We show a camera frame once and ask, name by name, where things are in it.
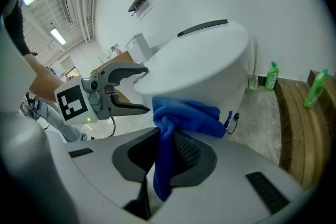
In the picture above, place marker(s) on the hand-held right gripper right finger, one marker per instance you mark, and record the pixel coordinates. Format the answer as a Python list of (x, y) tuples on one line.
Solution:
[(231, 178)]

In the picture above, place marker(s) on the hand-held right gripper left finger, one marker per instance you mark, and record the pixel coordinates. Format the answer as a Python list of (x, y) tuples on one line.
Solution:
[(105, 173)]

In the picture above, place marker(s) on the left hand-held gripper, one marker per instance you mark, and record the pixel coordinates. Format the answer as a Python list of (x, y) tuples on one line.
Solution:
[(72, 102)]

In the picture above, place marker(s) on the blue cleaning cloth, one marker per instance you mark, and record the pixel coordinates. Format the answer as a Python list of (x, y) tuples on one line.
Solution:
[(183, 112)]

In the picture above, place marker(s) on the white toilet lid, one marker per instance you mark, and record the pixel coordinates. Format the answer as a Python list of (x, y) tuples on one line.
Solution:
[(194, 60)]

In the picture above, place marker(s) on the person's left forearm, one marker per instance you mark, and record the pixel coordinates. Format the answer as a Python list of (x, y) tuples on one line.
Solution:
[(44, 81)]

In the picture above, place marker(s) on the white tank toilet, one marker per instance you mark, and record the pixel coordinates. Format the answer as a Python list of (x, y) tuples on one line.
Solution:
[(139, 47)]

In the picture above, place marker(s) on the white smart toilet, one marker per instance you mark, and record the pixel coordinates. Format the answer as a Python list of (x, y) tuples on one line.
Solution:
[(225, 97)]

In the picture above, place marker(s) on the pink spray bottle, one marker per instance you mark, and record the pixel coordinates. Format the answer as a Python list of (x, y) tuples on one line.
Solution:
[(116, 50)]

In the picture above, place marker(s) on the wooden plank platform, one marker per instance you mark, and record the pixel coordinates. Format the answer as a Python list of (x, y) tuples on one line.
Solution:
[(302, 133)]

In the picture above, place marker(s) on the white air conditioner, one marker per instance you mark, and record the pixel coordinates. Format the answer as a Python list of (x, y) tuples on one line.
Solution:
[(65, 6)]

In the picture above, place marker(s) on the green detergent bottle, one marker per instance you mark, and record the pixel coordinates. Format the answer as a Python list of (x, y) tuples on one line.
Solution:
[(271, 76), (315, 89)]

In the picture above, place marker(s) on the person's black shirt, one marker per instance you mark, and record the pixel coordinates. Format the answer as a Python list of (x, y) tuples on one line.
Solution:
[(15, 26)]

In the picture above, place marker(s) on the black wall shelf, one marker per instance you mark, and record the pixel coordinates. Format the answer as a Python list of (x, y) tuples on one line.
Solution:
[(137, 4)]

